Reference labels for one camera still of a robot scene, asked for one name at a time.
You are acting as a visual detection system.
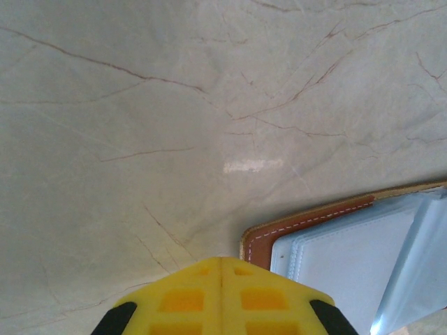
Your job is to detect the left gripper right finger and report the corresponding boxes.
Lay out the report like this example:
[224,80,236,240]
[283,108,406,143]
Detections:
[220,257,360,335]

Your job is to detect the brown leather card holder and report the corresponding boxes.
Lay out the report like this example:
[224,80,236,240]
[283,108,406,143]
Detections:
[240,179,447,335]

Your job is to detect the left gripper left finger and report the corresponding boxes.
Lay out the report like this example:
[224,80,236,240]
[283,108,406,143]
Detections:
[90,257,221,335]

